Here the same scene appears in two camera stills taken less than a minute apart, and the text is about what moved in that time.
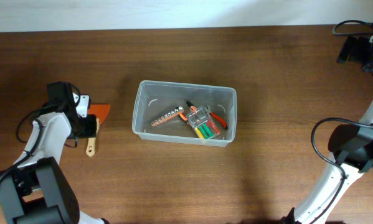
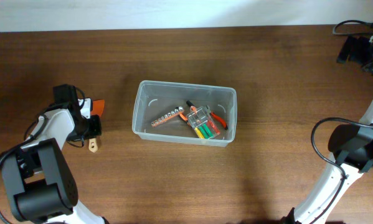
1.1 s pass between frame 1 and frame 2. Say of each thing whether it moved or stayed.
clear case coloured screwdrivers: stayed
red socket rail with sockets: stayed
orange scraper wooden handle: moved
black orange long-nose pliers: stayed
